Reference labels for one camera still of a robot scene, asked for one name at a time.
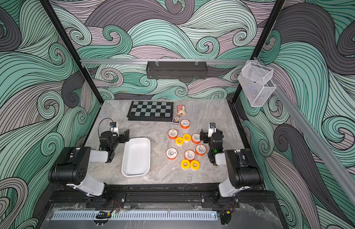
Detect white storage box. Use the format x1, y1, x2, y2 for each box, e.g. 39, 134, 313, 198
121, 137, 151, 177

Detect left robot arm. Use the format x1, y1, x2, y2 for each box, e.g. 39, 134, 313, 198
48, 129, 130, 197

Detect yellow tape roll upper right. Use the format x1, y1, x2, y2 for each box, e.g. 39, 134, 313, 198
183, 134, 191, 142

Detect white perforated strip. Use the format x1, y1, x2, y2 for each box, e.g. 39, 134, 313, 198
50, 210, 218, 221

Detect orange tape roll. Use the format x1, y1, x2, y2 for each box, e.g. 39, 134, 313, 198
168, 129, 178, 139
195, 144, 207, 156
166, 148, 178, 160
180, 119, 190, 129
191, 133, 201, 144
184, 150, 195, 161

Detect yellow tape roll lower right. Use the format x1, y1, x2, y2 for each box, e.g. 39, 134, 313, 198
190, 160, 200, 170

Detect red card box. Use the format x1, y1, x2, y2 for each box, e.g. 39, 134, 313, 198
177, 105, 186, 115

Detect orange tape roll top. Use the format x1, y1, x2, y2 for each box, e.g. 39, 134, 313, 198
180, 119, 190, 129

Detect yellow tape roll lower left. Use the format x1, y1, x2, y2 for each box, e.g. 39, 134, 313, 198
180, 159, 190, 170

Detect black wall shelf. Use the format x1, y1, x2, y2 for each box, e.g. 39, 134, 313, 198
146, 61, 208, 82

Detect purple card box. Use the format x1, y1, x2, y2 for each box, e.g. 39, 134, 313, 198
172, 114, 181, 125

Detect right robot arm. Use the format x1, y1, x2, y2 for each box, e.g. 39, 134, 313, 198
199, 128, 263, 198

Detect yellow tape roll upper left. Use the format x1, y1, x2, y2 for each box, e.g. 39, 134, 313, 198
175, 137, 184, 146

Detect yellow tape roll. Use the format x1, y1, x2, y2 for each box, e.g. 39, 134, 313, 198
183, 134, 191, 142
175, 137, 184, 146
190, 160, 200, 170
180, 159, 190, 170

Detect clear acrylic bin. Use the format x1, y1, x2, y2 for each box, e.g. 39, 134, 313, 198
238, 60, 276, 107

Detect black chessboard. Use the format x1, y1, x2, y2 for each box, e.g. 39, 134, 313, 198
127, 101, 174, 122

